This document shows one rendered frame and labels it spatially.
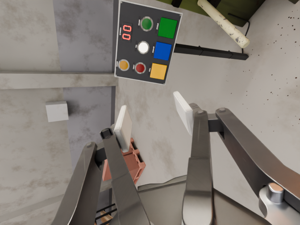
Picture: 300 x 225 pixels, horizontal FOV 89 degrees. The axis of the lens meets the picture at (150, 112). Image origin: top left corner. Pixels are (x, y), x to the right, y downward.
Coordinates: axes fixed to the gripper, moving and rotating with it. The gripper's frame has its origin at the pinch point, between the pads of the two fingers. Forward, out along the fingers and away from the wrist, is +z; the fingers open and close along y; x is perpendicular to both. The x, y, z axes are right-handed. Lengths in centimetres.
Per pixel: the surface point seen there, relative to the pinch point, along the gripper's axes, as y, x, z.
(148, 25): 6, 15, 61
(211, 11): 45, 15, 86
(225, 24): 48, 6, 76
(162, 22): 13, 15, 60
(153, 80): 2, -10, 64
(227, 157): 59, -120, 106
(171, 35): 15, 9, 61
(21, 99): -280, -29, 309
